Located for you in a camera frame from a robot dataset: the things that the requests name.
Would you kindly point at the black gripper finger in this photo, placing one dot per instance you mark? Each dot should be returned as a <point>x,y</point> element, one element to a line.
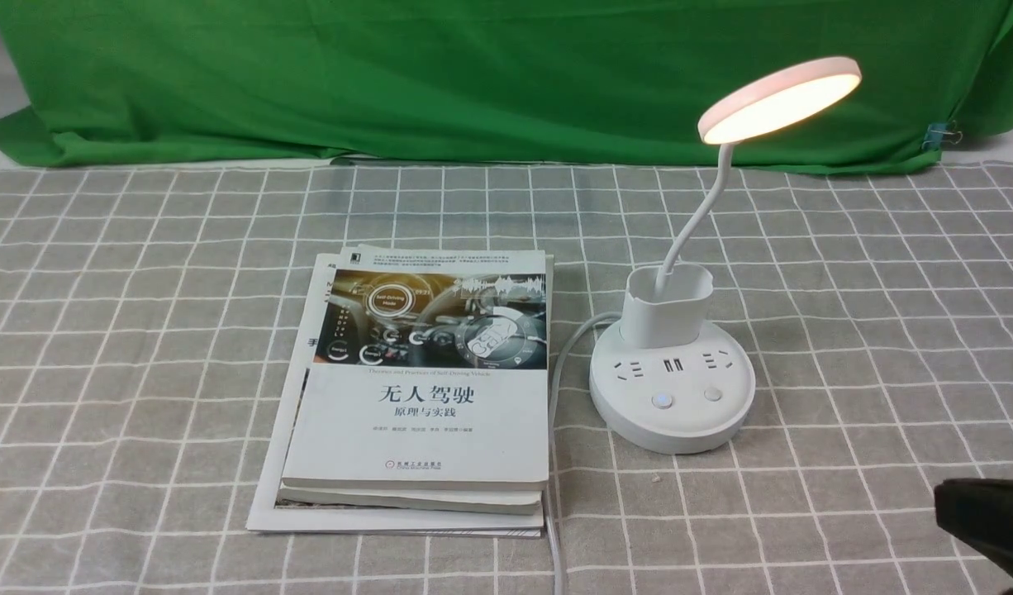
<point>979,512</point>

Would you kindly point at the white desk lamp with sockets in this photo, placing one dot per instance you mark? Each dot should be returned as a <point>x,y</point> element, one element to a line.
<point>662,375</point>

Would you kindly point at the blue binder clip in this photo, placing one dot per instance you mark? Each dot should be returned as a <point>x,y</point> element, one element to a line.
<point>939,135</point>

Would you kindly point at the green backdrop cloth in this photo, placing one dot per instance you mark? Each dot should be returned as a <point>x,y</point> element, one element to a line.
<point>594,82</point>

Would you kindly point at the top self-driving book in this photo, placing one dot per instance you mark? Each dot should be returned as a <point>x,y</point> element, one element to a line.
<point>424,413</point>

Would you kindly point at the middle white book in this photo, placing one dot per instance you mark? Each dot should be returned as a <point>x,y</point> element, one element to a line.
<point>407,498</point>

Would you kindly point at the bottom large white book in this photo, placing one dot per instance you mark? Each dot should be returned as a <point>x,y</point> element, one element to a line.
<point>270,513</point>

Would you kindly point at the grey checked tablecloth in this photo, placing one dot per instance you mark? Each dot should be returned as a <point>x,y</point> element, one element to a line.
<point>147,318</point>

